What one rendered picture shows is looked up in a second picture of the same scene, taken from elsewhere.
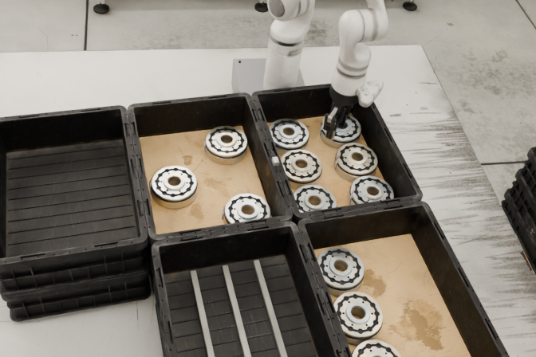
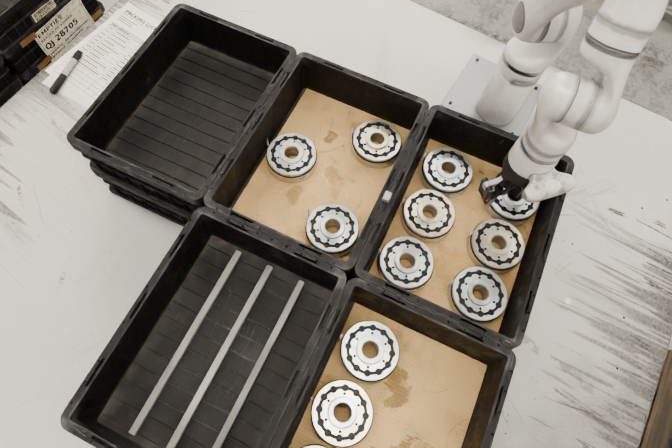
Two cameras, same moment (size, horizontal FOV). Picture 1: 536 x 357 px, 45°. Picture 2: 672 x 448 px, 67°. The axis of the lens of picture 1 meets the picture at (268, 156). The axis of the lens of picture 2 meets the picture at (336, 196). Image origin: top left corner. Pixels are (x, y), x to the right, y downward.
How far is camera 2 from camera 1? 0.69 m
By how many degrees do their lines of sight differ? 28
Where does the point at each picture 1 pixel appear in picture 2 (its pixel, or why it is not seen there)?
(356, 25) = (558, 99)
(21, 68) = not seen: outside the picture
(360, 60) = (548, 144)
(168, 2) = not seen: outside the picture
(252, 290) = (275, 307)
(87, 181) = (229, 105)
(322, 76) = not seen: hidden behind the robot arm
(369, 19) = (584, 100)
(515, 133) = not seen: outside the picture
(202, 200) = (309, 186)
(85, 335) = (149, 238)
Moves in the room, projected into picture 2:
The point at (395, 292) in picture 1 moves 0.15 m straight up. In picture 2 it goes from (410, 415) to (428, 411)
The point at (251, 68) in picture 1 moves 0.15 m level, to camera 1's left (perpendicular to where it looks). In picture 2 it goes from (483, 74) to (436, 38)
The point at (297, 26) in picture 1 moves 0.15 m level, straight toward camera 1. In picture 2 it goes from (539, 54) to (490, 96)
